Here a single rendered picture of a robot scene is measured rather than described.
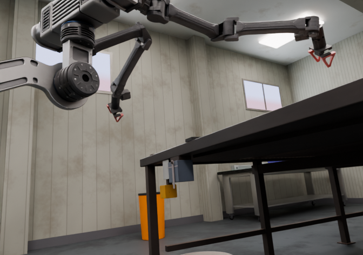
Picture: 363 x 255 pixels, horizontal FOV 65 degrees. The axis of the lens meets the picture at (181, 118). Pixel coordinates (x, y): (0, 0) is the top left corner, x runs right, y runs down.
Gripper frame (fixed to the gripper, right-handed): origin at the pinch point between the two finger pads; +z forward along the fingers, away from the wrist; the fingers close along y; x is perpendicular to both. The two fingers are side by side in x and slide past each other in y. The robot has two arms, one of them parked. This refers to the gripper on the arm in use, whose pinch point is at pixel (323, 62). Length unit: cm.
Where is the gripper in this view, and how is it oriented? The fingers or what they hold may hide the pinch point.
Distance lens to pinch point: 164.3
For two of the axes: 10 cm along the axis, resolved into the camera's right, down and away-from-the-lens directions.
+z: 4.1, 7.9, 4.6
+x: 9.0, -4.2, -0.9
